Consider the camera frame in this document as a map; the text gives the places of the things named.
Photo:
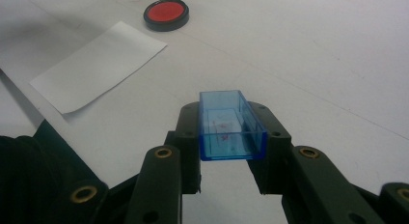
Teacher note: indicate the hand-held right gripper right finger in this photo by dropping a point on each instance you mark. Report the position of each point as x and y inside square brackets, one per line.
[273, 153]

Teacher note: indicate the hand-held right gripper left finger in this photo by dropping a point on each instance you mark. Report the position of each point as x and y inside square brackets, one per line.
[186, 146]

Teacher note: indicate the clear blue stamp cap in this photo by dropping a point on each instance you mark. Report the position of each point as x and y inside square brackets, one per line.
[230, 127]

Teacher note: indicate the white paper sheet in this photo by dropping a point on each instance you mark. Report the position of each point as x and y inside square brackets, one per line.
[96, 66]

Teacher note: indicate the round red ink pad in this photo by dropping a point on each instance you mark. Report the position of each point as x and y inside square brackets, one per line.
[166, 13]

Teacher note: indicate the dark cloth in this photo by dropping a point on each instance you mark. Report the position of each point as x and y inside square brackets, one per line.
[35, 166]

